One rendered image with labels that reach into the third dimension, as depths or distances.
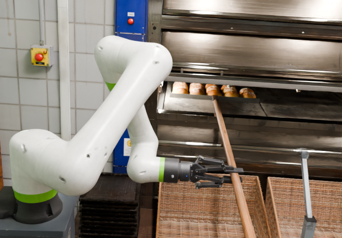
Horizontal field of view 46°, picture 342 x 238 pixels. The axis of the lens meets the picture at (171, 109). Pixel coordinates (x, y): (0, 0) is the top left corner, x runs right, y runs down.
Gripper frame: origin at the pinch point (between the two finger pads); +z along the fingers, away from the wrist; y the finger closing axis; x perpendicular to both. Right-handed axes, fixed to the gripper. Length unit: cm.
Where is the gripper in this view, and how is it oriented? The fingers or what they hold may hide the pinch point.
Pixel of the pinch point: (233, 174)
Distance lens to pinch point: 156.2
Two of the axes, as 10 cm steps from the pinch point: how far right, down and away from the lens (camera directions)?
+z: 10.0, 0.7, 0.0
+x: -0.2, 3.1, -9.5
